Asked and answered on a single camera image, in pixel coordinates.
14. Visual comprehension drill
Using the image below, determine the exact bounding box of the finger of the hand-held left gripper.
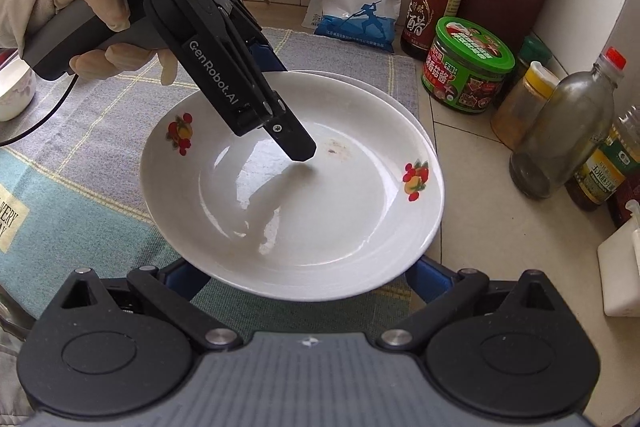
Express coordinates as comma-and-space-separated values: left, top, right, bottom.
244, 34, 289, 74
252, 94, 317, 164

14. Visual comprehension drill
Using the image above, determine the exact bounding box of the large white fruit-print plate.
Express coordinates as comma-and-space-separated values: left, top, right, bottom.
140, 70, 446, 303

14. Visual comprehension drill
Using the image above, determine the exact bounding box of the yellow-labelled oil bottle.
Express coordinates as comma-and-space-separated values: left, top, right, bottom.
565, 104, 640, 213

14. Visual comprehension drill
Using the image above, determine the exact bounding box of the white plastic box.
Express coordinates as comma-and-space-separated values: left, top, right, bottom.
596, 200, 640, 319

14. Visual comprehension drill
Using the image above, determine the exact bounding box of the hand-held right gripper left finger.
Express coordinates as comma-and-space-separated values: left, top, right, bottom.
60, 259, 241, 352

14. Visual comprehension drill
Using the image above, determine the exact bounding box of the green-lidded sauce jar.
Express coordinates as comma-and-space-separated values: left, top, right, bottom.
421, 16, 516, 114

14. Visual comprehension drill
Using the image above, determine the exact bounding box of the grey and teal checked mat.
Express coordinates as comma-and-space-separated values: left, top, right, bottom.
0, 27, 443, 328

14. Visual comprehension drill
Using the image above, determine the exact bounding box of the yellow-lidded spice jar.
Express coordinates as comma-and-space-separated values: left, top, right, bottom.
490, 61, 561, 151

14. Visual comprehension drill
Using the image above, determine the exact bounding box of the clear glass bottle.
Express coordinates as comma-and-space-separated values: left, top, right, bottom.
509, 46, 628, 200

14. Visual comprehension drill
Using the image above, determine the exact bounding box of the small deep fruit-print plate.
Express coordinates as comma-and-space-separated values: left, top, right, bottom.
292, 68, 437, 158

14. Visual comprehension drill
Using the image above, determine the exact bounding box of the dark jar with green lid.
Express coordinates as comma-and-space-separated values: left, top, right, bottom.
517, 36, 553, 73

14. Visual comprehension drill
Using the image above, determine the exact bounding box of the black cable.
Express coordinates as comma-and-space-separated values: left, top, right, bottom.
0, 74, 78, 147

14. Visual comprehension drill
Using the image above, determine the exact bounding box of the person's beige jacket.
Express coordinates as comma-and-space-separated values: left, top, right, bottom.
0, 282, 38, 427

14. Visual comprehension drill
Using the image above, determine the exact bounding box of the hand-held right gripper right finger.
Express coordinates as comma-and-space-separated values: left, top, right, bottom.
377, 257, 561, 350

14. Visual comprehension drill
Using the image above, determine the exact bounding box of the white floral bowl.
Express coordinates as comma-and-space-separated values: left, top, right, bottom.
0, 54, 37, 123

